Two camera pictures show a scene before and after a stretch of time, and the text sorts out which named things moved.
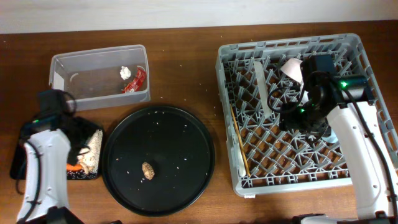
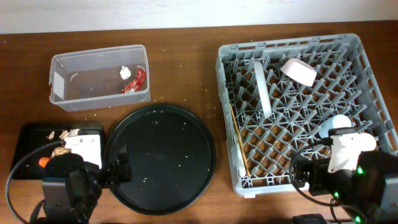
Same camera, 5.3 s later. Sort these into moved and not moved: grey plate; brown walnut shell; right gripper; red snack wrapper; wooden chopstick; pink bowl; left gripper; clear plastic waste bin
Moved: right gripper; brown walnut shell; left gripper
Not moved: pink bowl; wooden chopstick; clear plastic waste bin; grey plate; red snack wrapper
